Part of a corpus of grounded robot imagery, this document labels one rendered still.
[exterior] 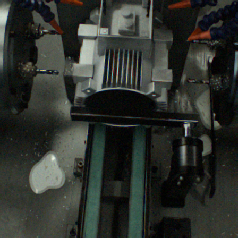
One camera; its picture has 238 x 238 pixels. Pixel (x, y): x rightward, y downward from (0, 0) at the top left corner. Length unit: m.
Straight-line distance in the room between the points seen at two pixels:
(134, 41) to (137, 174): 0.28
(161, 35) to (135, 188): 0.32
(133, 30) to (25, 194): 0.46
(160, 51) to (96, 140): 0.24
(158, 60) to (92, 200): 0.31
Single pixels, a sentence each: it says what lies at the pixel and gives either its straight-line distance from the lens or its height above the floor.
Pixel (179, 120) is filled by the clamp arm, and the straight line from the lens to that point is 0.85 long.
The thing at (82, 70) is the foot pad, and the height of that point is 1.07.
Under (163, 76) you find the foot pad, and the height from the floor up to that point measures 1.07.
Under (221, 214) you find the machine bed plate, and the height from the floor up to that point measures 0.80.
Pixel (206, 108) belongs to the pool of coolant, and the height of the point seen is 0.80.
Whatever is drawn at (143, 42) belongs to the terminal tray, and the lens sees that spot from 0.81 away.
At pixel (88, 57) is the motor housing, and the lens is 0.88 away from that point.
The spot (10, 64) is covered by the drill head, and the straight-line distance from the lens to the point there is 0.83.
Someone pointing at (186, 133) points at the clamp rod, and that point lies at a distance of 0.84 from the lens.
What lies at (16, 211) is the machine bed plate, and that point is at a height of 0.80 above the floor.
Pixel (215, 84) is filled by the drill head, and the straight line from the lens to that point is 0.86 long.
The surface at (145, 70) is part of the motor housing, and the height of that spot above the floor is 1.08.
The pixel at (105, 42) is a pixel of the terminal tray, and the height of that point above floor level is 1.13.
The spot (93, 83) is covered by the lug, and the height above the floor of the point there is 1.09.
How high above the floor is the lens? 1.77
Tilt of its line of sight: 62 degrees down
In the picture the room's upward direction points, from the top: 2 degrees clockwise
